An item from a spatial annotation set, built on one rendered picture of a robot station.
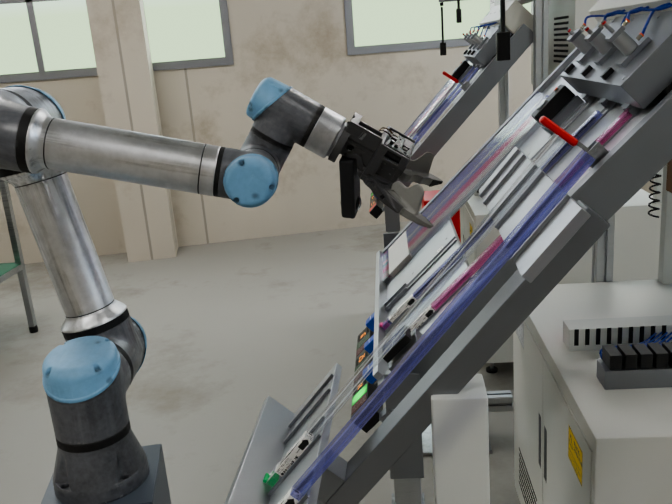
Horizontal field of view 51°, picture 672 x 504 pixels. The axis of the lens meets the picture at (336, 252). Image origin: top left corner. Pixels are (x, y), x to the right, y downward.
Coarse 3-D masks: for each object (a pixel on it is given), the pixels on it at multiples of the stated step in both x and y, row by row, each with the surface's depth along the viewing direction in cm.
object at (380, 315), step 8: (376, 256) 168; (376, 264) 162; (376, 272) 156; (376, 280) 151; (376, 288) 146; (384, 288) 147; (376, 296) 141; (384, 296) 142; (376, 304) 136; (376, 312) 132; (384, 312) 134; (376, 320) 128; (384, 320) 130; (376, 328) 125; (376, 336) 121; (384, 336) 123; (376, 344) 118; (384, 360) 113; (376, 368) 109; (384, 368) 111; (376, 376) 108
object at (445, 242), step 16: (448, 224) 144; (432, 240) 145; (448, 240) 136; (416, 256) 147; (432, 256) 137; (448, 256) 128; (400, 272) 148; (416, 272) 138; (432, 272) 129; (400, 288) 136; (416, 288) 130; (384, 304) 138; (400, 304) 132; (448, 304) 110; (432, 320) 111
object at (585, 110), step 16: (560, 80) 152; (576, 112) 125; (592, 112) 119; (608, 112) 112; (640, 112) 101; (576, 128) 120; (592, 128) 113; (624, 128) 101; (528, 144) 137; (544, 144) 127; (608, 144) 102; (560, 160) 115
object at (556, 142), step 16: (560, 144) 69; (544, 160) 70; (528, 176) 70; (512, 192) 71; (496, 208) 72; (480, 224) 73; (480, 240) 73; (464, 256) 73; (448, 272) 74; (432, 288) 75; (416, 304) 75; (400, 320) 76; (400, 336) 76; (384, 352) 77; (368, 368) 78; (352, 384) 79; (336, 400) 79; (320, 416) 80; (272, 480) 83
